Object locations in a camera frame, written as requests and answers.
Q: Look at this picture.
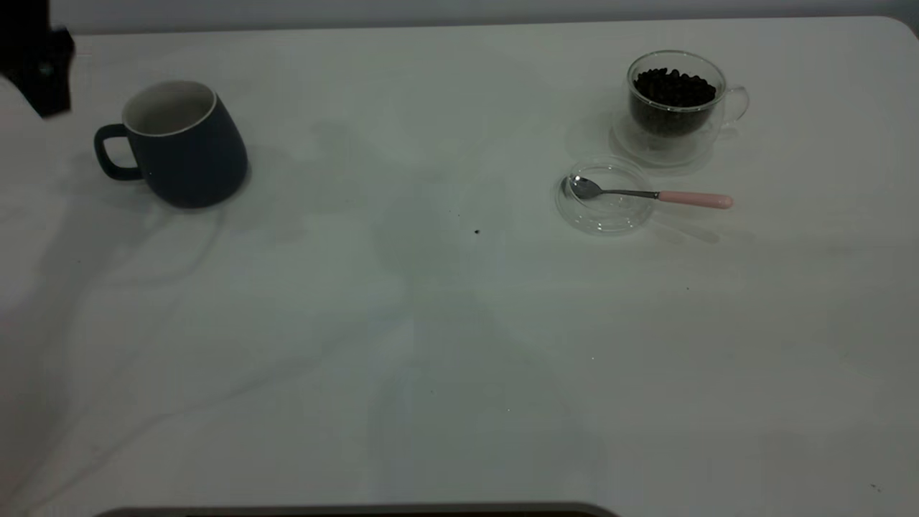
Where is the clear glass saucer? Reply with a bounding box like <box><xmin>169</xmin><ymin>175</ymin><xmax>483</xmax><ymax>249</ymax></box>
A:
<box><xmin>610</xmin><ymin>108</ymin><xmax>719</xmax><ymax>171</ymax></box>

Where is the clear double-wall glass cup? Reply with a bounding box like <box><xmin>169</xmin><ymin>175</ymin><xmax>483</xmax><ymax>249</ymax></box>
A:
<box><xmin>627</xmin><ymin>50</ymin><xmax>750</xmax><ymax>152</ymax></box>

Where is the metal spoon with pink handle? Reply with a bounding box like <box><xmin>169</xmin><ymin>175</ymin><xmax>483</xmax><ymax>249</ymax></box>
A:
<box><xmin>569</xmin><ymin>175</ymin><xmax>734</xmax><ymax>210</ymax></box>

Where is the clear round glass lid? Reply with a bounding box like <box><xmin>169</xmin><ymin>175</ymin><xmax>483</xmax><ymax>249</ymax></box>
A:
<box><xmin>555</xmin><ymin>156</ymin><xmax>658</xmax><ymax>236</ymax></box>

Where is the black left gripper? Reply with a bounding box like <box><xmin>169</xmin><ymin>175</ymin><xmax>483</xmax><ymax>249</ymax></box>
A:
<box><xmin>0</xmin><ymin>0</ymin><xmax>76</xmax><ymax>119</ymax></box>

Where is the dark coffee beans pile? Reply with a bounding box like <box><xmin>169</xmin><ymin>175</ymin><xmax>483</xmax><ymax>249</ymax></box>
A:
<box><xmin>632</xmin><ymin>67</ymin><xmax>717</xmax><ymax>136</ymax></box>

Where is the dark blue ceramic mug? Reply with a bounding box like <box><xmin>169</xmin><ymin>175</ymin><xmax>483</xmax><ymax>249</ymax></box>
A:
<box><xmin>93</xmin><ymin>80</ymin><xmax>250</xmax><ymax>210</ymax></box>

